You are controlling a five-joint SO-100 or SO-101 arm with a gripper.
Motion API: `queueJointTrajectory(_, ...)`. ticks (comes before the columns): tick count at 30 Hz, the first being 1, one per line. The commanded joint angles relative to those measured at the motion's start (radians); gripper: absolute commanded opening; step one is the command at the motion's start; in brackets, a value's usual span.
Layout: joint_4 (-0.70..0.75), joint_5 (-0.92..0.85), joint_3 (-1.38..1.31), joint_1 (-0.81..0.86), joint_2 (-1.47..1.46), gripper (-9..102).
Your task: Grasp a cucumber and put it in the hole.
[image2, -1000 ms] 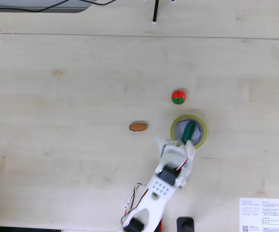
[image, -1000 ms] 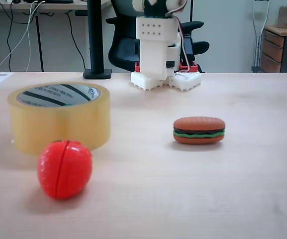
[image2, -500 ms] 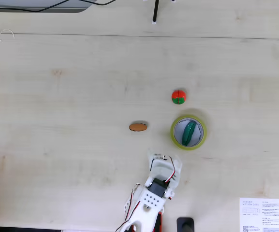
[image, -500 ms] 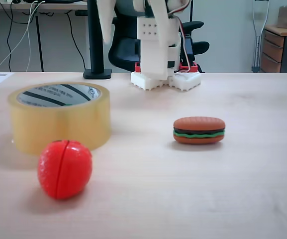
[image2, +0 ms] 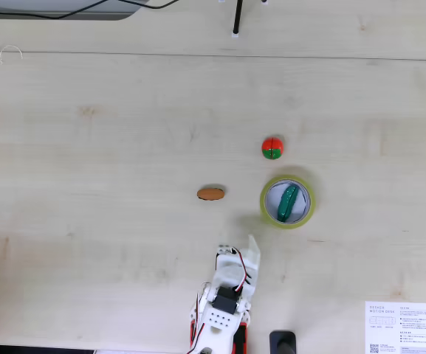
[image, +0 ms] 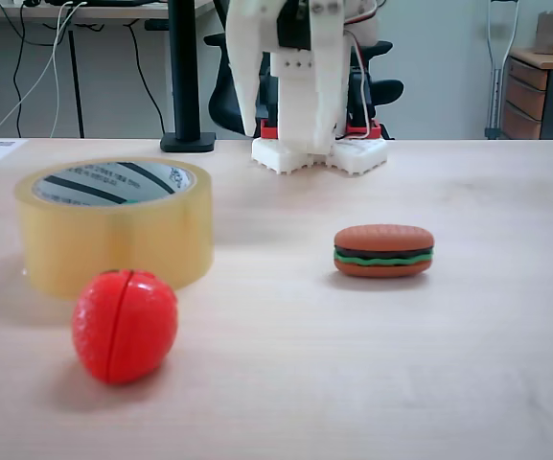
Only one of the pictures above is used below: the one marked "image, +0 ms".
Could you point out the white background desk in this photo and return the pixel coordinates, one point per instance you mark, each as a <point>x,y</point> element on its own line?
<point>76,72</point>

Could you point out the toy hamburger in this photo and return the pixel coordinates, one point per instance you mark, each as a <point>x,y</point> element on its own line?
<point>384,251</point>

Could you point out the black office chair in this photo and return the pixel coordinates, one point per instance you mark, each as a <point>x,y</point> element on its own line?
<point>386,88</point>

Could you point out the brown drawer cabinet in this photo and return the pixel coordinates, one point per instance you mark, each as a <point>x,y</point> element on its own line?
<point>525,96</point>

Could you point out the clear packing tape roll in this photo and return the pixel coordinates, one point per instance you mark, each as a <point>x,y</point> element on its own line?
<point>113,249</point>

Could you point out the metal crutch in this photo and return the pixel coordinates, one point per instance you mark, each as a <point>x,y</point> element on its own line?
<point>496,72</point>

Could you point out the red toy strawberry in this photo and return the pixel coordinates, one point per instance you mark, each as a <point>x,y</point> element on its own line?
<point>127,326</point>

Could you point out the red table clamp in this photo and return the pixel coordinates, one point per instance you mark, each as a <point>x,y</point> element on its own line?
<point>364,129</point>
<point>269,129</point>

